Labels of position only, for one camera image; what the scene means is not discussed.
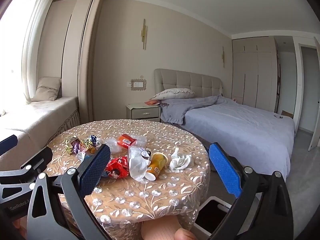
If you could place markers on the beige window seat pad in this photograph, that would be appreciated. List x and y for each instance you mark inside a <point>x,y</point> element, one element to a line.
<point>37,120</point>

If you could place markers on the ruffled pillow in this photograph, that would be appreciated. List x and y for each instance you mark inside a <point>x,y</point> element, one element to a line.
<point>175,93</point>

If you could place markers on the white sheer curtain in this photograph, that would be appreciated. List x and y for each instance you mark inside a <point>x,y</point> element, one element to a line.
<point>37,42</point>

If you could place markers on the red printed snack wrapper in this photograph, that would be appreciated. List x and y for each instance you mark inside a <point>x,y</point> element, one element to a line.
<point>117,167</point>

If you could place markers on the white tissue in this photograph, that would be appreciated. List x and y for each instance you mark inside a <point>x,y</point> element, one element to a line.
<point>180,161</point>

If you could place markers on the beige tufted headboard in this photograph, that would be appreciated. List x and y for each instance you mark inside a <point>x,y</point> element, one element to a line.
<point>190,81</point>

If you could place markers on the grey duvet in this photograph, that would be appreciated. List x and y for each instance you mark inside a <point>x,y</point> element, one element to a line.
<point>190,106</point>

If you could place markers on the clear plastic bag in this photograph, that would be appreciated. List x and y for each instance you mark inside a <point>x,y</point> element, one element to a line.
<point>113,146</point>

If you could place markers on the white square waste bin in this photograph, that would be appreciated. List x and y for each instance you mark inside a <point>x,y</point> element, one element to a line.
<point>220,202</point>

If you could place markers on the white door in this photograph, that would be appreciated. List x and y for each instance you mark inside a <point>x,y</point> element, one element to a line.
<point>315,92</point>

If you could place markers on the short gold wall lamp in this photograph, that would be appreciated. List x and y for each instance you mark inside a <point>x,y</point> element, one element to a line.
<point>223,57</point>

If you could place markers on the red packet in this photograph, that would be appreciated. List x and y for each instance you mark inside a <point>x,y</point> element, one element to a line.
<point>126,140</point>

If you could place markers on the bed with ruffled bedspread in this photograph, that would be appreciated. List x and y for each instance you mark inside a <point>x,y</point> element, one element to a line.
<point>237,130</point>

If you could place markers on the purple snack wrapper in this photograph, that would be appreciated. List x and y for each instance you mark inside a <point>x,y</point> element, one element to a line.
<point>80,146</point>

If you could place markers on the gold candy wrapper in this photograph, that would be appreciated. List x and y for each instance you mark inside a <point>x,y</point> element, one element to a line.
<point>70,145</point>

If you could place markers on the embroidered beige tablecloth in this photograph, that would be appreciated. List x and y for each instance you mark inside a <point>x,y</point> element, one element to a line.
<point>140,195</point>

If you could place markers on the orange packet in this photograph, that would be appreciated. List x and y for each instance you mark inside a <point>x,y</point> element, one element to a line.
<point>151,102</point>

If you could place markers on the white plastic bag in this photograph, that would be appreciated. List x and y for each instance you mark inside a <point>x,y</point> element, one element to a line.
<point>137,165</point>

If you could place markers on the small dark object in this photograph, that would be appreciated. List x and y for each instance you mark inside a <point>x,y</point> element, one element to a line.
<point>278,116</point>

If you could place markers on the beige nightstand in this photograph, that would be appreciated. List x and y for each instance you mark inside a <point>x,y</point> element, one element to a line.
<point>143,112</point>

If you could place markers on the yellow paper cup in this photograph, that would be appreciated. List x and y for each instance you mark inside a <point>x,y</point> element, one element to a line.
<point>157,165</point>

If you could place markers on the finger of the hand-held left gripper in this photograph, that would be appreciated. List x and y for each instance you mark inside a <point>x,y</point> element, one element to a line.
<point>37,158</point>
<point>7,145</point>

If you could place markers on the tall gold wall lamp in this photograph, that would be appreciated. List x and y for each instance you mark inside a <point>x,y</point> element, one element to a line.
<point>144,33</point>

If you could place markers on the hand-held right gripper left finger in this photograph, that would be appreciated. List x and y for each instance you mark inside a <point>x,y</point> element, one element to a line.
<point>95,170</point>

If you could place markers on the beige cushion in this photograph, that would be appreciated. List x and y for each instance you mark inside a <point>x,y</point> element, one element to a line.
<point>48,90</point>

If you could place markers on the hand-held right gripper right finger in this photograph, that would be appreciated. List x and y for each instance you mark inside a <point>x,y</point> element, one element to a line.
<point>225,172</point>

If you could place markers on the framed wall switch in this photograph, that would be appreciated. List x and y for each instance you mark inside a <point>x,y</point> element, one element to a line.
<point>138,85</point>

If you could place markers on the blue white snack wrapper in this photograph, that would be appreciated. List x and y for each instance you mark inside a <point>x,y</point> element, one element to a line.
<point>93,141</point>

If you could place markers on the beige wardrobe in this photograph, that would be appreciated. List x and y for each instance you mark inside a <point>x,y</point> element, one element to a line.
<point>252,75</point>

